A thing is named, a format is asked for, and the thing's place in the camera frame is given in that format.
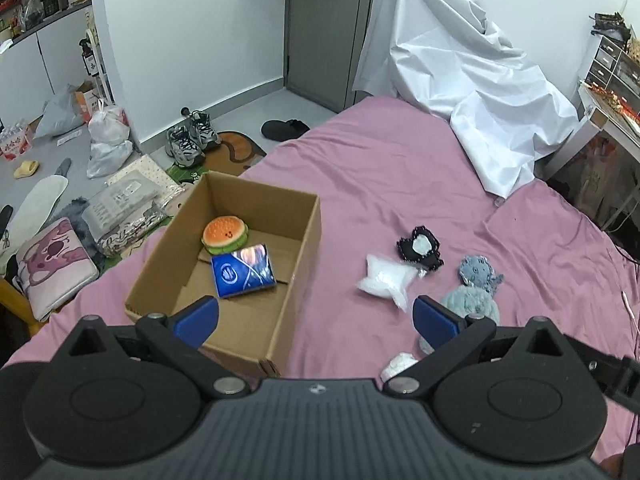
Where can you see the desktop drawer organizer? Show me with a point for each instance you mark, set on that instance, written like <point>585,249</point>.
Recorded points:
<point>612,65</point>

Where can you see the black slipper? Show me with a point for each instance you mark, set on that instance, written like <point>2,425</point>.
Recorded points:
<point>301,126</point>
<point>277,131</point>

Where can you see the small white soft lump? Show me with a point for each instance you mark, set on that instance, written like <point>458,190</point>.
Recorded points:
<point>398,365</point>

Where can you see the pack of water bottles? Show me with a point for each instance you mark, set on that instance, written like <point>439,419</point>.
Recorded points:
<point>14,141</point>

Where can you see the black and white plush toy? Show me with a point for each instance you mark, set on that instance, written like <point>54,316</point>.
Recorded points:
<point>419,249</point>

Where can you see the tied white plastic bag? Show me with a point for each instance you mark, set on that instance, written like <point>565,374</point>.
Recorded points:
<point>107,125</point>

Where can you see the grey sneaker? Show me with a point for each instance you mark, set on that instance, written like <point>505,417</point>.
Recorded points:
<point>182,146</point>
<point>206,131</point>

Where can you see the yellow slipper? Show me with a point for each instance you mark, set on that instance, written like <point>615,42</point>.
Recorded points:
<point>26,169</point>

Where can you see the blue tissue pack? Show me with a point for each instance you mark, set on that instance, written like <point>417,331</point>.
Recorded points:
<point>242,270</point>

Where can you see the white desk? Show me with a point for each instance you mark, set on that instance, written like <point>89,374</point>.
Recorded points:
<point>595,115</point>

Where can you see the white paper slip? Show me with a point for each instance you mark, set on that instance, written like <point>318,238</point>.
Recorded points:
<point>70,138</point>

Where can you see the pink bed sheet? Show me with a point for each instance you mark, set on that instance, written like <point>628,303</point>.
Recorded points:
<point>390,180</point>

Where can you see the white cabinet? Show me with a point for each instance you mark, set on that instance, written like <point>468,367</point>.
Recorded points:
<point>30,70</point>

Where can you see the small blue-grey plush toy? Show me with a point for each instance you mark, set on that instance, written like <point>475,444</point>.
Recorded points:
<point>477,272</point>

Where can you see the orange and white carton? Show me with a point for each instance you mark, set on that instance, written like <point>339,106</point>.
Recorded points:
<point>87,102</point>

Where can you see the dark spray bottle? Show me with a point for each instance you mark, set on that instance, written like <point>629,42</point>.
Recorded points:
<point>89,60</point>

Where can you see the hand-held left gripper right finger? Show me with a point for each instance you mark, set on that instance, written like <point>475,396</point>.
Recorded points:
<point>434,321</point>

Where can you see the green and brown cartoon rug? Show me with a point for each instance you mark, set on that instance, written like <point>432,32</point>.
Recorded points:
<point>235,152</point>

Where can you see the pink cartoon cushion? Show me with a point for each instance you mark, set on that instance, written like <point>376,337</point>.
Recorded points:
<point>55,265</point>

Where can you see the clear bag of white filling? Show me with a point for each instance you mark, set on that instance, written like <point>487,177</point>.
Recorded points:
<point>385,277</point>

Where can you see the grey door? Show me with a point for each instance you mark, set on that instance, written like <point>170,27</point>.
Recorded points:
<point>320,30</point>

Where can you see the patterned packaged fabric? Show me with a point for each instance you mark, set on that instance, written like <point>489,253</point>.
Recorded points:
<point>130,232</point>

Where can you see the grey packaged clothing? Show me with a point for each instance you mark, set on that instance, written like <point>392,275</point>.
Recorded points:
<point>122,200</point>

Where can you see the grey plastic bag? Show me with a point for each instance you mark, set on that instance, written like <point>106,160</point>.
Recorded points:
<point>57,115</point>

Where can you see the beige dotted packet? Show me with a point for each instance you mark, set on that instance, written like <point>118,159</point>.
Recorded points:
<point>150,170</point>

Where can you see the brown cardboard box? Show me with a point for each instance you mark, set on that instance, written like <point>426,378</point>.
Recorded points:
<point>297,285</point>

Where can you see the burger plush toy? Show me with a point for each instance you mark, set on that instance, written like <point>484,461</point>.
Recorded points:
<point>225,234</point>

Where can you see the yellow mat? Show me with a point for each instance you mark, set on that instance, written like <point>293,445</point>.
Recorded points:
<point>15,305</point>

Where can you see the white draped sheet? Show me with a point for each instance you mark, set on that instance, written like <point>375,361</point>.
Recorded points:
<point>450,60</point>

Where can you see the cream oval pad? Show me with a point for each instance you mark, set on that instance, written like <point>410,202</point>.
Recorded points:
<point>35,205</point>

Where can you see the large grey-blue plush toy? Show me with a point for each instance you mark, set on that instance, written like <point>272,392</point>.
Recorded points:
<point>467,302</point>

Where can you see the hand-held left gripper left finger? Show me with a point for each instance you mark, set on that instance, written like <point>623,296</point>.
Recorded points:
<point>196,320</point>

